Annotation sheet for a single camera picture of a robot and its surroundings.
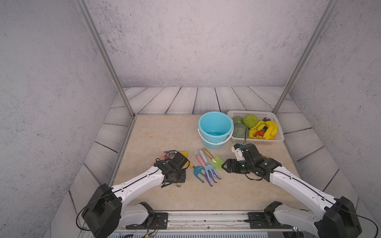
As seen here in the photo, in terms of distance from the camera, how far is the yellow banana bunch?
970 mm

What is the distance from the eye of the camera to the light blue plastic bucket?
90cm

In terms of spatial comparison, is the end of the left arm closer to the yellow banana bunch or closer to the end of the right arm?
the end of the right arm

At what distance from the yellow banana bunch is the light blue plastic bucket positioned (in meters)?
0.18

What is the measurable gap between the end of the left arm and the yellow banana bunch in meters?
0.55

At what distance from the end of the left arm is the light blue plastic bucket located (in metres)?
0.25

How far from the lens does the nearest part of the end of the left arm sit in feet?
1.95
